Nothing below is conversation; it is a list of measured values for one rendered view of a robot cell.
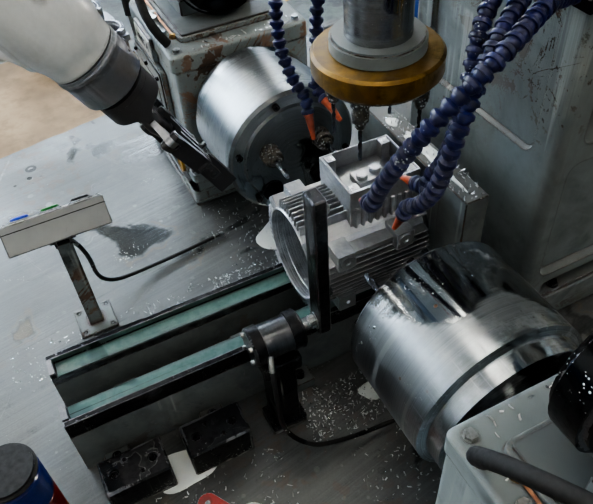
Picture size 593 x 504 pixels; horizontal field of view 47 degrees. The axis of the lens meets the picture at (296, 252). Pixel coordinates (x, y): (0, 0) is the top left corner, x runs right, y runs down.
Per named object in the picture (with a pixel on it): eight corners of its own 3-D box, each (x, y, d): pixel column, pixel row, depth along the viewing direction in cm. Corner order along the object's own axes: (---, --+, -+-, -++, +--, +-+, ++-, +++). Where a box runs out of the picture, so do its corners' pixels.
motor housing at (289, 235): (369, 220, 127) (371, 137, 114) (426, 288, 115) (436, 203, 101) (272, 257, 122) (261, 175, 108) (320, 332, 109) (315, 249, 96)
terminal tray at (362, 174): (383, 168, 113) (385, 132, 108) (418, 205, 107) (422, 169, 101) (319, 191, 110) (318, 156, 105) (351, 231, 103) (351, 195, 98)
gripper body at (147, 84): (148, 78, 80) (196, 123, 87) (127, 47, 85) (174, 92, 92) (102, 121, 81) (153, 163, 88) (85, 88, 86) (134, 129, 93)
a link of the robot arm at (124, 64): (99, 10, 81) (133, 43, 86) (45, 62, 82) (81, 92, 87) (120, 42, 75) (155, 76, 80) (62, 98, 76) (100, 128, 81)
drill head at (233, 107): (283, 103, 157) (274, -2, 139) (363, 193, 133) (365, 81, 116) (180, 136, 150) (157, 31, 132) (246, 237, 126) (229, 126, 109)
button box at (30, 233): (110, 220, 119) (99, 191, 118) (113, 222, 112) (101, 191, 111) (11, 254, 114) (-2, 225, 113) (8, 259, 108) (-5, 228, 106)
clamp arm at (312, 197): (326, 315, 102) (320, 184, 84) (335, 328, 100) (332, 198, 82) (305, 323, 101) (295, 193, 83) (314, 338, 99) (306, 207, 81)
